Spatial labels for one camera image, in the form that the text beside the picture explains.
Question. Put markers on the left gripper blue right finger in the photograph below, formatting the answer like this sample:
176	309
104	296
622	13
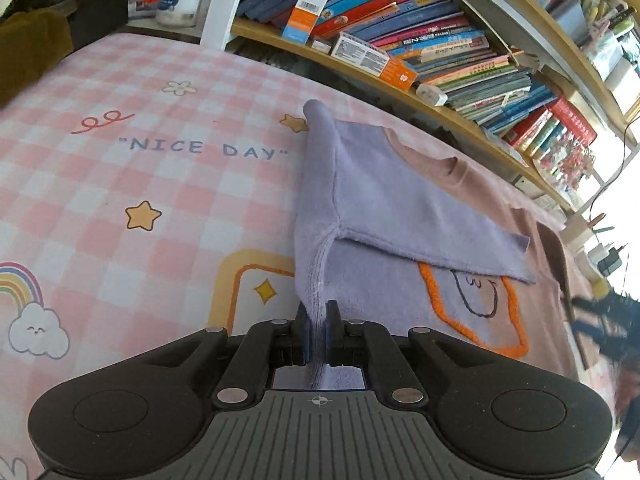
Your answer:
334	334

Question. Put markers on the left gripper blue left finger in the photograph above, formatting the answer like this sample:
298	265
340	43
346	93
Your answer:
301	337

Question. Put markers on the purple and mauve knit sweater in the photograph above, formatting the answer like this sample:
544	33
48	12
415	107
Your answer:
404	239

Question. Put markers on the white power strip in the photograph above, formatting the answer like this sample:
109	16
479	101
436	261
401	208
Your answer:
598	265

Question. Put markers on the beige pen holder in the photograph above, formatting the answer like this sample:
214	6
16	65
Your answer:
576	233

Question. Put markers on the red dictionaries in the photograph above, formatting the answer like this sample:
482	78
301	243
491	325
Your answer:
539	131

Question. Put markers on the pink checkered cartoon tablecloth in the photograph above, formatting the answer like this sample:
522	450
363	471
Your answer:
149	186

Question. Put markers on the white charger plug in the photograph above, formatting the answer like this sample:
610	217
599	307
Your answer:
431	95

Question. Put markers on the white wooden bookshelf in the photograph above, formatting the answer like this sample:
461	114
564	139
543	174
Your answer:
564	57

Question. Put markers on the lying usmile toothpaste box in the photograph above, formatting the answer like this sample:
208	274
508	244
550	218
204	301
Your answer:
373	61

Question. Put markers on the row of colourful books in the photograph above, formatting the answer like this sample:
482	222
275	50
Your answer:
444	41

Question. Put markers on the white green-lidded jar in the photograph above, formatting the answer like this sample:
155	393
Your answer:
179	0

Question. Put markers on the upright usmile toothpaste box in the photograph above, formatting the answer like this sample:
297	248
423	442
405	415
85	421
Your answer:
302	20

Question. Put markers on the black bag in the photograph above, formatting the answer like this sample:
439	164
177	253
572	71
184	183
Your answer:
95	19

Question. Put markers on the brown garment pile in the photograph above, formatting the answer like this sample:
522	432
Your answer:
32	43

